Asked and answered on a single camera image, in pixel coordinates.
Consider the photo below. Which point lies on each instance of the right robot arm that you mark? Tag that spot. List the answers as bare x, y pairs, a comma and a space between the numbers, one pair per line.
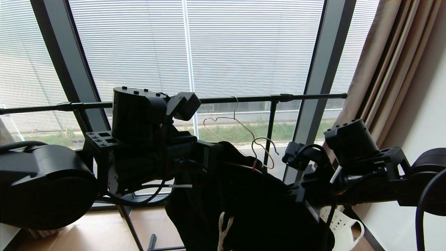
352, 139

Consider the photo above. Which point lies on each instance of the brown curtain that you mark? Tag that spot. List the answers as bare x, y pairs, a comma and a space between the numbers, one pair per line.
383, 52

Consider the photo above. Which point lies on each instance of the black clothes rack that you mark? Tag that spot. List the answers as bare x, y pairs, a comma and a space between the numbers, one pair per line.
306, 96

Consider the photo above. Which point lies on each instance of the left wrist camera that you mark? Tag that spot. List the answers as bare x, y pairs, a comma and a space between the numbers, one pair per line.
184, 104

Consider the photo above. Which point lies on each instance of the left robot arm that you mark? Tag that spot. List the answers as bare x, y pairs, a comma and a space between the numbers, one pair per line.
45, 184

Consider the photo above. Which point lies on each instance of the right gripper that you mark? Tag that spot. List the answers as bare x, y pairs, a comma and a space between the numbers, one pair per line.
317, 191

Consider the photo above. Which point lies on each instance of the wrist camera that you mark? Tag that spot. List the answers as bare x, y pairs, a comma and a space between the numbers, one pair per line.
292, 153
184, 104

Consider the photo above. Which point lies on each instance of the window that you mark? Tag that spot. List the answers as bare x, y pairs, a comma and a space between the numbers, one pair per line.
55, 52

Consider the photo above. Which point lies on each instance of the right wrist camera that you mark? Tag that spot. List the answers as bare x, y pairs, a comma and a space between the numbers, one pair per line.
292, 153

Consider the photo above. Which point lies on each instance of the white laundry basket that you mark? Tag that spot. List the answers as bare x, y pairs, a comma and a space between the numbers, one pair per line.
345, 230

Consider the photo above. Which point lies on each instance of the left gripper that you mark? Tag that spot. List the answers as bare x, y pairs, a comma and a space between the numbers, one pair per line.
191, 155

